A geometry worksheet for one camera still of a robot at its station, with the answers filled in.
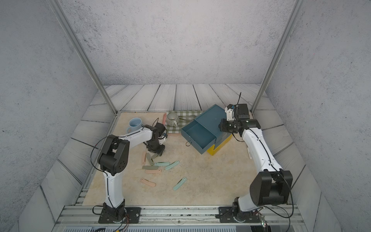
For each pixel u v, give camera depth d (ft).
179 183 2.72
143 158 3.07
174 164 2.99
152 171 2.91
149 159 3.09
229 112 2.48
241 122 1.86
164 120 3.85
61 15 2.39
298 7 2.31
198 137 2.75
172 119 3.72
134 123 3.53
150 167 2.99
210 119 2.86
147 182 2.78
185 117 3.88
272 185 1.35
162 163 3.01
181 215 2.43
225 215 2.34
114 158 1.75
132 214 2.40
